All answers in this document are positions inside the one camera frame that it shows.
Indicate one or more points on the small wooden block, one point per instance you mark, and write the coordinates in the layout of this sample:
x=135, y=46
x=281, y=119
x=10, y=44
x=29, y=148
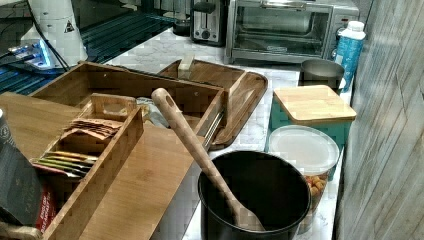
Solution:
x=185, y=66

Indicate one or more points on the clear plastic snack container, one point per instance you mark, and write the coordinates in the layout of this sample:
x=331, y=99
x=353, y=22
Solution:
x=311, y=152

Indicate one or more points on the black utensil pot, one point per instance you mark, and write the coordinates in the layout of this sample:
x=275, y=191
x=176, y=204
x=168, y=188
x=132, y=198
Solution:
x=267, y=185

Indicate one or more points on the black silver toaster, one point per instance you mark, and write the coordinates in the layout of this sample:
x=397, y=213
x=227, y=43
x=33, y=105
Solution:
x=208, y=22

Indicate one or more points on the wooden tea bag box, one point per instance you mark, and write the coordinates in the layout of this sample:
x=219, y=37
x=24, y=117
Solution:
x=96, y=166

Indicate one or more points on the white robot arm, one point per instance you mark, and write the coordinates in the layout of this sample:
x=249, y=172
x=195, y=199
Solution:
x=55, y=34

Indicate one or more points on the wooden spatula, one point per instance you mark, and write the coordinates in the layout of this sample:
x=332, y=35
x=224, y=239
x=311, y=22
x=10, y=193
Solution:
x=243, y=217

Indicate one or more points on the silver toaster oven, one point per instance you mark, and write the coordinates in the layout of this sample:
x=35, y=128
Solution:
x=288, y=31

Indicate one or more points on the teal box wooden lid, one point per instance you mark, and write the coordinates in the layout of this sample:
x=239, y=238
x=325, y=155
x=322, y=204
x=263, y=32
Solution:
x=315, y=106

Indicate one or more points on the steel cup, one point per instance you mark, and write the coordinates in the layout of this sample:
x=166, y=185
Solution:
x=320, y=72

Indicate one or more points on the wooden serving tray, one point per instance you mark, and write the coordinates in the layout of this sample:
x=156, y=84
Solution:
x=244, y=90

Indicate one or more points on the blue bottle white cap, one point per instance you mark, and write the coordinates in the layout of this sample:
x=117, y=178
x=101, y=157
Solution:
x=349, y=49

